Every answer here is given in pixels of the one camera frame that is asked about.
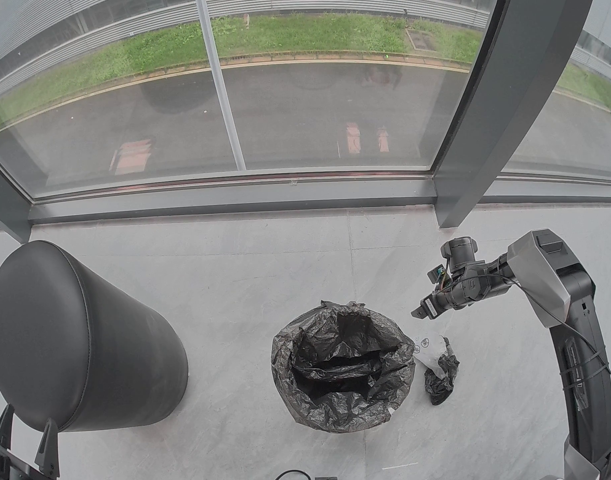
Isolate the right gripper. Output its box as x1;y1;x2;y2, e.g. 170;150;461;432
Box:
411;288;468;321

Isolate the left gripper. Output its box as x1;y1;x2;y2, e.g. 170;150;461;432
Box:
0;403;61;480

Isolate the black plastic bag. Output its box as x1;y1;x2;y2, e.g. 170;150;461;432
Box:
271;300;416;435

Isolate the crumpled black plastic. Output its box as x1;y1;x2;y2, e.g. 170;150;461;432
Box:
424;337;460;407

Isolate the dark grey round chair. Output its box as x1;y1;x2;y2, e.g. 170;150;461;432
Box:
0;239;190;434

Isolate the window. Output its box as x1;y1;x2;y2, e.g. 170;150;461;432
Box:
0;0;611;245

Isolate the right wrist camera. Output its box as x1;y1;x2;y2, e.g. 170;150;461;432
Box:
425;263;450;288

